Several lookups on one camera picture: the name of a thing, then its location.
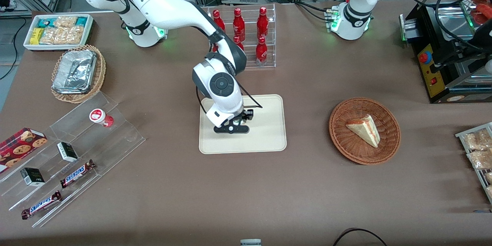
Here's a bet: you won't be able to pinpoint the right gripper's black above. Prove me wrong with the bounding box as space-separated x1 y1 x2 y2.
214 112 250 134

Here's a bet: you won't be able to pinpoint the cream plastic tray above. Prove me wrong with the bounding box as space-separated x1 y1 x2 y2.
198 94 288 155

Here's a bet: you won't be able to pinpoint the dark green gum box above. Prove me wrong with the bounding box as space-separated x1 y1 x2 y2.
57 142 79 163
20 168 46 188

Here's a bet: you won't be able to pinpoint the tray of packaged snacks right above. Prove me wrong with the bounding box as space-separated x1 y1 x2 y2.
455 122 492 204

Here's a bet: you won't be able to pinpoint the clear acrylic bottle rack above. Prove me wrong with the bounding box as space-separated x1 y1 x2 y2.
208 3 276 69

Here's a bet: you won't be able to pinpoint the round brown wicker basket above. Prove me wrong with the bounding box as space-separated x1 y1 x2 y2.
329 97 401 166

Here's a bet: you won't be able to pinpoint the clear acrylic stepped display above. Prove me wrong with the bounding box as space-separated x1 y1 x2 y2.
0 91 146 228

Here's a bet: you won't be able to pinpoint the red white yogurt cup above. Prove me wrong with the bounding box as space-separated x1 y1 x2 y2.
89 108 115 128

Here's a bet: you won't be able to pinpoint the triangular wrapped sandwich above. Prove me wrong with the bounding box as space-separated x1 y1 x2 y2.
345 115 381 148

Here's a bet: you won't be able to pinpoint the oval wicker basket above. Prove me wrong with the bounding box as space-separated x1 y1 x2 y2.
51 45 106 104

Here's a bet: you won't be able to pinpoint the Snickers chocolate bar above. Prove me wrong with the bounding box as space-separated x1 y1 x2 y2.
21 191 63 220
60 159 96 189

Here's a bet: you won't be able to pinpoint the stacked foil containers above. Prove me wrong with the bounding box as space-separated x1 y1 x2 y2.
52 50 97 95

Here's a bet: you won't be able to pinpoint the clear bagged crackers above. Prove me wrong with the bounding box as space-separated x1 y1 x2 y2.
39 16 85 45

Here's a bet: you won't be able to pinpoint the black yellow food warmer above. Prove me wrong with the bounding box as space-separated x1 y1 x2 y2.
399 0 492 104

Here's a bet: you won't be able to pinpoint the red plaid cookie box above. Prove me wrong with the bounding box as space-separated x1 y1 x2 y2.
0 127 48 173

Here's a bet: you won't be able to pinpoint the yellow snack box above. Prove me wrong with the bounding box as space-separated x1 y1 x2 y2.
30 28 45 45

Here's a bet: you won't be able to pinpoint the white plastic snack bin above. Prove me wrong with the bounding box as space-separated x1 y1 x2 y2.
23 14 95 52

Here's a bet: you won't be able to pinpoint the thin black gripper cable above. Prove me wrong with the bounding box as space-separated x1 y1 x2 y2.
196 84 264 115

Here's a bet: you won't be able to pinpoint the black looped cable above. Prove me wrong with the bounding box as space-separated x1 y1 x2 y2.
332 228 389 246

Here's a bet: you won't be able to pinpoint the thick black cable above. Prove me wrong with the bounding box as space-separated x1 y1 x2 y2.
400 0 492 52

